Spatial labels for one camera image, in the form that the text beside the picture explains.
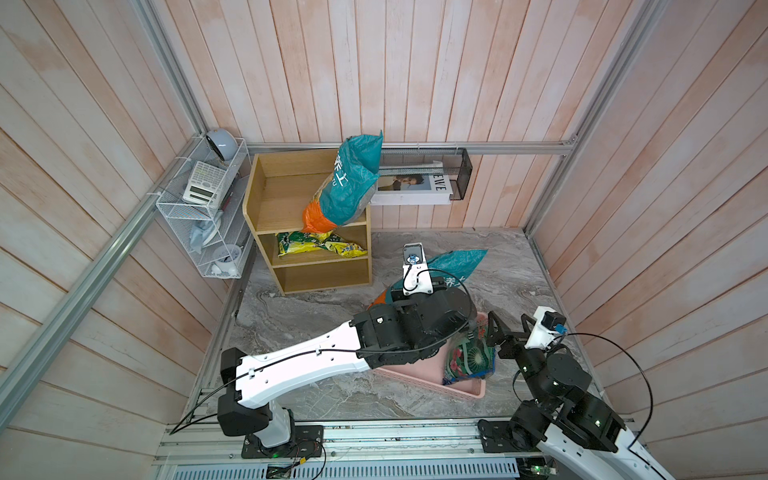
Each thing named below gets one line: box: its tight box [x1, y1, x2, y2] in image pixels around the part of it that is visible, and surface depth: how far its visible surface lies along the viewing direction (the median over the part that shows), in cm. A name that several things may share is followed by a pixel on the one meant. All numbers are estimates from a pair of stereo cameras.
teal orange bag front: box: [302, 130, 383, 235], surface depth 63 cm
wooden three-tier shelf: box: [243, 149, 373, 296], surface depth 90 cm
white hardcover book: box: [370, 174, 453, 205], surface depth 96 cm
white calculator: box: [183, 161, 227, 205], surface depth 77 cm
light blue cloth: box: [190, 216, 218, 254], surface depth 83 cm
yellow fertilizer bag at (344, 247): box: [323, 233, 368, 258], surface depth 90 cm
